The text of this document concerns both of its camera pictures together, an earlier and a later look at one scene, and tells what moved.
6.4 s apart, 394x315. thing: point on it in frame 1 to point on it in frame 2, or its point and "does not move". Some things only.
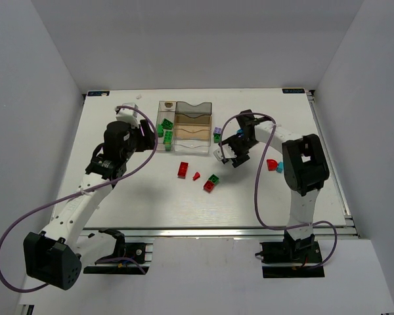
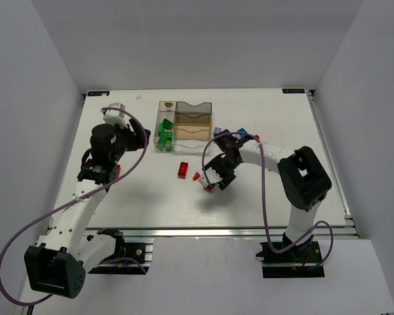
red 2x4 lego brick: x=182 y=170 does not move
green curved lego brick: x=160 y=130 does not move
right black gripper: x=238 y=148 to x=221 y=168
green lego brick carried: x=167 y=124 does not move
